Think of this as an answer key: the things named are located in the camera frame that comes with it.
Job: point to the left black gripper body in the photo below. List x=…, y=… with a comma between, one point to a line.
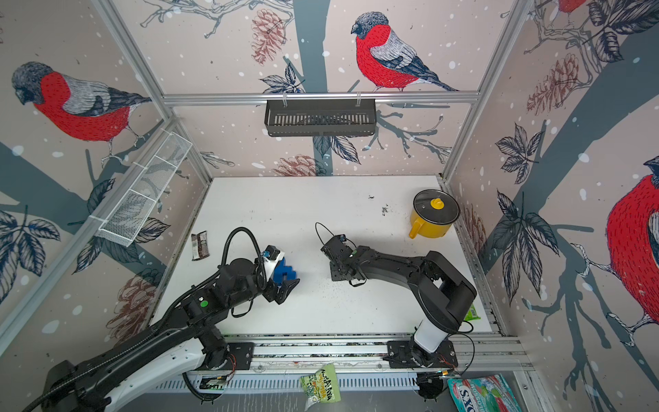
x=256, y=287

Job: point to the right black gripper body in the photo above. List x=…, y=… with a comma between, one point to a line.
x=336, y=270

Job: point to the blue long lego brick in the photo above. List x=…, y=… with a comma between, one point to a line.
x=283, y=272

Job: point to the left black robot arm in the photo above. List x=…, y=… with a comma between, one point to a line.
x=185, y=339

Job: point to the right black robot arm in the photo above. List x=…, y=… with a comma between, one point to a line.
x=443, y=293

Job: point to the brown snack wrapper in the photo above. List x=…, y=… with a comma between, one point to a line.
x=200, y=247

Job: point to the yellow pot with lid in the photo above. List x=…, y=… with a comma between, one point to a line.
x=433, y=213

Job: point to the green snack packet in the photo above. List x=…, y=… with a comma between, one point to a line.
x=321, y=387

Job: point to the green candy wrapper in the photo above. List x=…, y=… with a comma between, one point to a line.
x=472, y=314

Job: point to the colourful tissue packet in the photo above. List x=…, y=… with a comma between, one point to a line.
x=486, y=394

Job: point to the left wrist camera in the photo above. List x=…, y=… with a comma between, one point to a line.
x=271, y=257

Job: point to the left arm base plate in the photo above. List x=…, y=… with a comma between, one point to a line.
x=240, y=355

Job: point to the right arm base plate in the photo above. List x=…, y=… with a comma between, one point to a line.
x=407, y=354

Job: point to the white wire mesh shelf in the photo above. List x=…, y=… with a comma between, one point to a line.
x=129, y=220

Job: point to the black hanging wire basket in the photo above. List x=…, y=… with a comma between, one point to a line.
x=321, y=118

